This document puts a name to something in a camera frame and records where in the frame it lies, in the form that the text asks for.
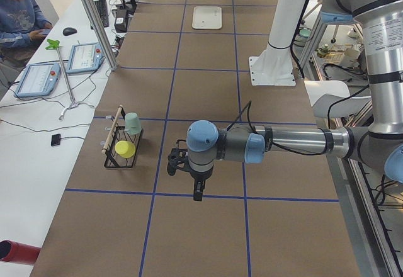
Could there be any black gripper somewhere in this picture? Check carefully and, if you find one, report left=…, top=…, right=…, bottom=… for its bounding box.
left=190, top=169, right=212, bottom=201

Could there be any mint green cup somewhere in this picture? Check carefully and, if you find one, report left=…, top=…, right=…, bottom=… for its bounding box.
left=124, top=112, right=142, bottom=135

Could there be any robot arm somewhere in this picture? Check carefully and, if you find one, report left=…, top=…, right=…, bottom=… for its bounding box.
left=184, top=0, right=402, bottom=201

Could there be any yellow cup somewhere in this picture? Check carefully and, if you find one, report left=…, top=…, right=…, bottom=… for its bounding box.
left=115, top=140, right=136, bottom=159

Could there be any cream rabbit tray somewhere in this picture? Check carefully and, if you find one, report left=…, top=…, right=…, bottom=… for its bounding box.
left=192, top=6, right=222, bottom=30

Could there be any small black puck device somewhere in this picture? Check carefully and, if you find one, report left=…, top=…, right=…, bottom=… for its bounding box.
left=50, top=133, right=62, bottom=147

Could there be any far blue teach pendant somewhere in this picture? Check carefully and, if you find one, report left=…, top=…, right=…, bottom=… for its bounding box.
left=66, top=43, right=105, bottom=74

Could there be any blue teach pendant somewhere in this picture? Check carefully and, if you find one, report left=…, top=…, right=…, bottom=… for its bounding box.
left=66, top=43, right=105, bottom=74
left=14, top=63, right=61, bottom=99

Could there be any black power adapter box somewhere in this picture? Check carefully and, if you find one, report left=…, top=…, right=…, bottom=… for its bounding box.
left=114, top=9, right=128, bottom=33

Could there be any near blue teach pendant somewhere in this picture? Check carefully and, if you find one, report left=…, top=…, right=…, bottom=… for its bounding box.
left=14, top=63, right=61, bottom=99

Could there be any red cylinder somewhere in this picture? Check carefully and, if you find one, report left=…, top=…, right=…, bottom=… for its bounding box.
left=1, top=240, right=41, bottom=265

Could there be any black computer mouse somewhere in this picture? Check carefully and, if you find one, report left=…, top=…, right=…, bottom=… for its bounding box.
left=62, top=27, right=77, bottom=37

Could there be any metal reacher grabber tool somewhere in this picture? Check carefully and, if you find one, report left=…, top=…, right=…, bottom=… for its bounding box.
left=45, top=38, right=95, bottom=121

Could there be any seated person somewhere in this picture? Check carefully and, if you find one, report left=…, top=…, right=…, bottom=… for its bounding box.
left=1, top=0, right=53, bottom=67

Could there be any black wire cup rack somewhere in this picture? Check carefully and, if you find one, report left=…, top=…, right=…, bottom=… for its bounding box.
left=101, top=105, right=143, bottom=169

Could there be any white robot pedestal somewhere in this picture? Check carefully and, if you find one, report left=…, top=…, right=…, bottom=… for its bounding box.
left=249, top=0, right=308, bottom=86

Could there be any aluminium frame post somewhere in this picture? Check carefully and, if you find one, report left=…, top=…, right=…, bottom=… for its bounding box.
left=81, top=0, right=118, bottom=71

